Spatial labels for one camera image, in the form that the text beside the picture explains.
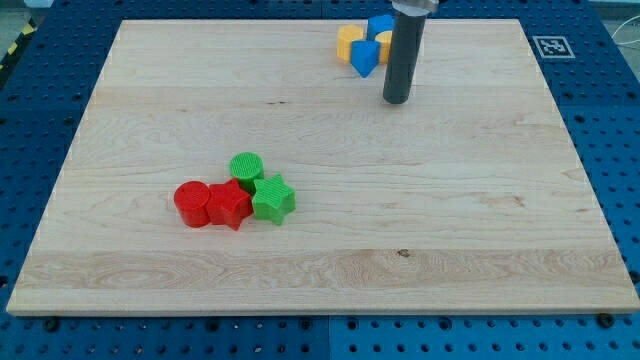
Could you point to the white fiducial marker tag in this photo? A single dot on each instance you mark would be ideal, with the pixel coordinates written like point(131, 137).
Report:
point(553, 47)

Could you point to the yellow cylinder block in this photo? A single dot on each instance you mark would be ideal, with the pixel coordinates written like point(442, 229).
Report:
point(384, 39)

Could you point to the red cylinder block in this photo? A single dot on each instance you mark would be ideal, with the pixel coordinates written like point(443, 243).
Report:
point(191, 199)

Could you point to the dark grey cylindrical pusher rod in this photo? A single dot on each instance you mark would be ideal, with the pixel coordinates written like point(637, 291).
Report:
point(404, 48)

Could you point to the red star block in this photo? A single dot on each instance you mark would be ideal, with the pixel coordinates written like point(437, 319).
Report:
point(228, 204)

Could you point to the yellow black hazard tape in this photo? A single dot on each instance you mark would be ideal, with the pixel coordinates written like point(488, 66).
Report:
point(18, 46)

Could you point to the light wooden board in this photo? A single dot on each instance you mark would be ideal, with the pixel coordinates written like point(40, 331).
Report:
point(467, 199)

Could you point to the yellow pentagon block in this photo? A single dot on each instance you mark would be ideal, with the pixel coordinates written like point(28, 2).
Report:
point(346, 35)

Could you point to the silver metal rod mount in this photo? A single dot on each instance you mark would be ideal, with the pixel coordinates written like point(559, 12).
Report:
point(415, 7)

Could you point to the green star block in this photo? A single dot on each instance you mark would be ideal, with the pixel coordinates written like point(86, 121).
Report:
point(273, 200)

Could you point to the blue triangle block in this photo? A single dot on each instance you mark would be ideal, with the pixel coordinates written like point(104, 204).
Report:
point(364, 56)

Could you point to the blue cube block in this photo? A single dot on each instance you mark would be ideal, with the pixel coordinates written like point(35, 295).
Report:
point(379, 24)

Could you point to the green cylinder block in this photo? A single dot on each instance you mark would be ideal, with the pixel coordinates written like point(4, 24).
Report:
point(247, 167)

